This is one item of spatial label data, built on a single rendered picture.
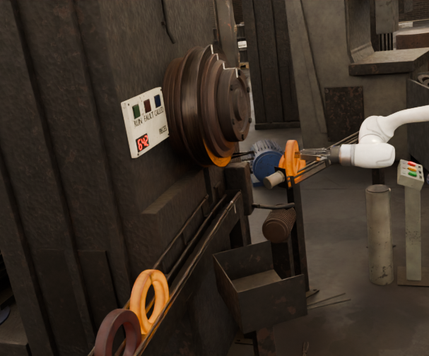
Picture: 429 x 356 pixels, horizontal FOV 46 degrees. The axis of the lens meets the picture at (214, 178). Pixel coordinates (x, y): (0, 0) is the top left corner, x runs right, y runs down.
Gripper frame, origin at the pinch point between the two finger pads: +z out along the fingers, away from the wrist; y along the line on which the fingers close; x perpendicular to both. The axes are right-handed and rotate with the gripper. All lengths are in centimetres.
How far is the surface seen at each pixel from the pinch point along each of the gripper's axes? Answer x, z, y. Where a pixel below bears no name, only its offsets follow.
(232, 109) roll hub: 26.4, 15.4, -29.2
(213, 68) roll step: 42, 21, -30
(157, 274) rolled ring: -9, 22, -90
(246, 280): -24, 3, -65
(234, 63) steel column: -58, 281, 813
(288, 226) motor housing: -35.5, 3.7, 2.6
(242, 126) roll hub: 17.8, 15.0, -20.6
